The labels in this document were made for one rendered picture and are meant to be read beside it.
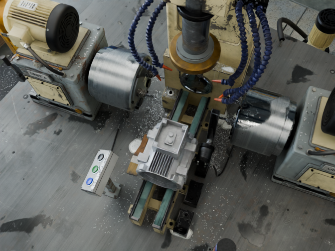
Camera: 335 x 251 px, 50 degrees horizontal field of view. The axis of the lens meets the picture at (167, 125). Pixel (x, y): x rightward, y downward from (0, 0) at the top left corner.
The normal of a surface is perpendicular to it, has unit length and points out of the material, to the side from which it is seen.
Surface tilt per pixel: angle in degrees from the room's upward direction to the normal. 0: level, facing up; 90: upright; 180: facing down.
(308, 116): 0
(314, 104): 0
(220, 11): 90
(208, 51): 0
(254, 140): 66
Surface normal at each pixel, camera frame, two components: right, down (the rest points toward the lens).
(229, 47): -0.35, 0.86
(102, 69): -0.17, -0.03
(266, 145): -0.33, 0.65
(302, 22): -0.03, -0.42
